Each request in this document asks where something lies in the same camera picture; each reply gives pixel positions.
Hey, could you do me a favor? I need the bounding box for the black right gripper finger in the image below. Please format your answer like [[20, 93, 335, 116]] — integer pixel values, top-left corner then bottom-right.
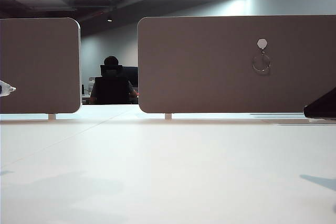
[[303, 87, 336, 119]]

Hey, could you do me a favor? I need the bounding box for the left gripper clear-tipped finger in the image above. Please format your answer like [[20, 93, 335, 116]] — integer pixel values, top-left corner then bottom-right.
[[0, 79, 17, 98]]

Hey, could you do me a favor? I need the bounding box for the silver hoop earring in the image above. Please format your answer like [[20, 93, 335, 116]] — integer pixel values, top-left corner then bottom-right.
[[252, 52, 271, 74]]

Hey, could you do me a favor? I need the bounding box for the white hexagonal adhesive hook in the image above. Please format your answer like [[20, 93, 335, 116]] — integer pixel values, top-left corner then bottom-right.
[[257, 38, 269, 55]]

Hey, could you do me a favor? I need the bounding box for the left grey divider panel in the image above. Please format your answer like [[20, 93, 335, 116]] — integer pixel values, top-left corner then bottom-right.
[[0, 17, 81, 115]]

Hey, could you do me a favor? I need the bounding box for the grey divider panel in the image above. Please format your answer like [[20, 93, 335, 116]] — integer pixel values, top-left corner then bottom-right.
[[136, 15, 336, 115], [0, 17, 81, 115]]

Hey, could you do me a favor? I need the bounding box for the black office chair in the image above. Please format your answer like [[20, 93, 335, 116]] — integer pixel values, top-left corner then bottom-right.
[[93, 64, 130, 105]]

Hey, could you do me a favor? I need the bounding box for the seated person in background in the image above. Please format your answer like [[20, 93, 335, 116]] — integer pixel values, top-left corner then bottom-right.
[[89, 56, 139, 105]]

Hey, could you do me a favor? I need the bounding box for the right grey divider panel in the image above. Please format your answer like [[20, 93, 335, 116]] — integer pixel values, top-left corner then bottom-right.
[[136, 15, 336, 115]]

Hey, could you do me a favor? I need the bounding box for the dark computer monitor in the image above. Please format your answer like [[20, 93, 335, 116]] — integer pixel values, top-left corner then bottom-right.
[[122, 66, 139, 89]]

